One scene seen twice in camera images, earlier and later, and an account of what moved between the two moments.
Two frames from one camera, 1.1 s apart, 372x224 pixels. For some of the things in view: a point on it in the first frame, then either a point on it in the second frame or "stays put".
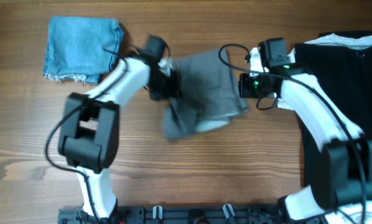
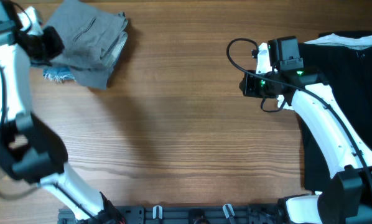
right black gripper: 243,91 stays put
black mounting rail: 180,214 stays put
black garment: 354,76 stays put
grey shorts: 209,97 -> 93,42
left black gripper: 179,93 -> 53,44
